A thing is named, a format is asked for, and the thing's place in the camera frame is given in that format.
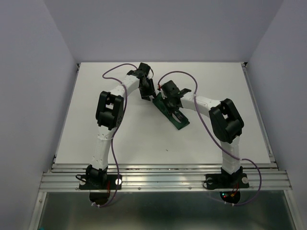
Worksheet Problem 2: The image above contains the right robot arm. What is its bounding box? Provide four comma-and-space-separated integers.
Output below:
153, 80, 244, 187

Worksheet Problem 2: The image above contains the silver fork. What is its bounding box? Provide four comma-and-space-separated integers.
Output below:
173, 111, 185, 123

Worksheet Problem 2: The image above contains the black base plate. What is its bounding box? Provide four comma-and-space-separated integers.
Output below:
205, 173, 249, 190
75, 174, 122, 190

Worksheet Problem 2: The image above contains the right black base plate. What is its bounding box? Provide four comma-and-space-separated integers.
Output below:
205, 173, 249, 190

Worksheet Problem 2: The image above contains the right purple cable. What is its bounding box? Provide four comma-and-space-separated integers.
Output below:
157, 71, 263, 207

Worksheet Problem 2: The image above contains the dark green cloth napkin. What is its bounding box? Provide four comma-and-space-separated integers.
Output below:
153, 93, 190, 130

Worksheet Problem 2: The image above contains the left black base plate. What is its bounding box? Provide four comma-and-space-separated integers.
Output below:
75, 174, 122, 190

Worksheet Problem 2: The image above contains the aluminium frame rail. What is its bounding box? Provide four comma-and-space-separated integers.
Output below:
29, 62, 304, 230

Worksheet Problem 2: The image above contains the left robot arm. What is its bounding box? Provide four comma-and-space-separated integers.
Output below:
85, 63, 156, 189

